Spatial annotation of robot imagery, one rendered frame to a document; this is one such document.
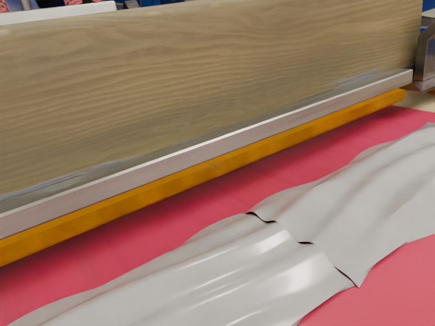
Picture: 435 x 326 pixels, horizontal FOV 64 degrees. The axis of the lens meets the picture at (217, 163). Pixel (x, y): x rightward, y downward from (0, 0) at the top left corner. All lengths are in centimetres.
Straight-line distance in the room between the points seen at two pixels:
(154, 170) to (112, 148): 2
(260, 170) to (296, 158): 3
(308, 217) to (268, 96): 8
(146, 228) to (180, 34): 10
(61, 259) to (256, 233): 10
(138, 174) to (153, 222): 4
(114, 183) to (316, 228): 9
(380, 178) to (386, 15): 13
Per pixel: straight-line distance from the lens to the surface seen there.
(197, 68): 18
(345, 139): 28
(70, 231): 19
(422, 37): 31
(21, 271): 20
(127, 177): 16
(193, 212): 20
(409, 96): 38
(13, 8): 76
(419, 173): 22
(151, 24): 17
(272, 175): 22
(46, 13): 45
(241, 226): 17
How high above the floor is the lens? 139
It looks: 50 degrees down
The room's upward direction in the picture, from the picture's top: 17 degrees clockwise
